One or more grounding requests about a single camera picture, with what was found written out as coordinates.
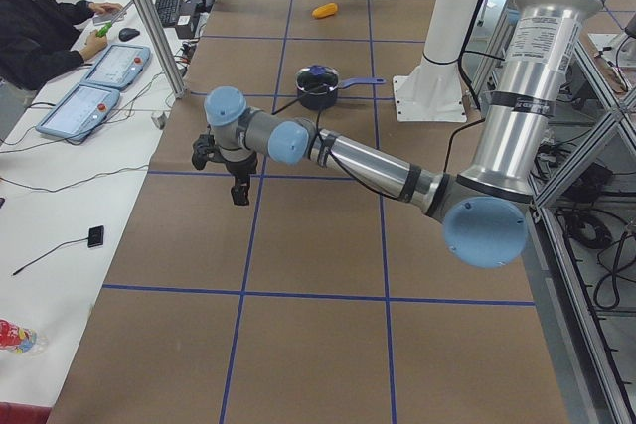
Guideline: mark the person in black shirt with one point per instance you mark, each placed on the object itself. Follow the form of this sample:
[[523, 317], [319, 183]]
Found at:
[[38, 37]]

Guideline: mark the far blue teach pendant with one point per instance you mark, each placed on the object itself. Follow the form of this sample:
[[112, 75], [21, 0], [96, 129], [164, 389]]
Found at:
[[118, 66]]

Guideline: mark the yellow corn cob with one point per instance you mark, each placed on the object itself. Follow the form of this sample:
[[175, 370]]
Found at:
[[325, 11]]

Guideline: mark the blue teach pendant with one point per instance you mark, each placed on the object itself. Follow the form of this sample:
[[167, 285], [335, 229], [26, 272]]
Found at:
[[118, 66], [79, 112]]

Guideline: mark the dark blue pot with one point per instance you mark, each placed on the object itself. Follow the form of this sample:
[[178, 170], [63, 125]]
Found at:
[[317, 102]]

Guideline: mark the black keyboard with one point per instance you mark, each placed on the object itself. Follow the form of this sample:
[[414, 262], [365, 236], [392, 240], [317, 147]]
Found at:
[[168, 11]]

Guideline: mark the aluminium side frame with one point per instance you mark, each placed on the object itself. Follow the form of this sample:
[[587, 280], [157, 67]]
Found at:
[[581, 261]]

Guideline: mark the red white plastic bag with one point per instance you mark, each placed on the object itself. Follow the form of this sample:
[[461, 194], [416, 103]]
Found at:
[[19, 340]]

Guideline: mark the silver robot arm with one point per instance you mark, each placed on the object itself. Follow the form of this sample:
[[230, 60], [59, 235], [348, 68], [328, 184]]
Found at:
[[482, 209]]

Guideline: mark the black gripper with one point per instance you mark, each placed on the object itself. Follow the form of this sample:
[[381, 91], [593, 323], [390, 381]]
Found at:
[[241, 168]]

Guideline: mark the black computer mouse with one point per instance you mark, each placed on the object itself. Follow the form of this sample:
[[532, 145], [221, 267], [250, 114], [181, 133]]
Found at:
[[127, 34]]

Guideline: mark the green marker pen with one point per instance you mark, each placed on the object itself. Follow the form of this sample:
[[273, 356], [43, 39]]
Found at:
[[104, 30]]

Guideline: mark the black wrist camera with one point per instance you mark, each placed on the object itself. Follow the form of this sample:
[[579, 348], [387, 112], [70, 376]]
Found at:
[[204, 151]]

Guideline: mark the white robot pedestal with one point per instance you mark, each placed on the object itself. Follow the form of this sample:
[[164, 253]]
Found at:
[[432, 92]]

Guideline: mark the small black device with cable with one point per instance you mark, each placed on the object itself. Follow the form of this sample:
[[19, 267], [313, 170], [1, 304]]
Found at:
[[94, 238]]

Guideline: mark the aluminium frame post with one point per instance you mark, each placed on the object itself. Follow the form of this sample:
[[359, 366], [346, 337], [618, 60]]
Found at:
[[151, 22]]

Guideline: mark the near blue teach pendant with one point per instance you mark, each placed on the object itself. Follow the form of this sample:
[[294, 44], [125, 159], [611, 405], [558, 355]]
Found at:
[[79, 112]]

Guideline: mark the glass pot lid blue knob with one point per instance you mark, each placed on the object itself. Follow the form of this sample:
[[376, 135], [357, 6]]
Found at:
[[317, 79]]

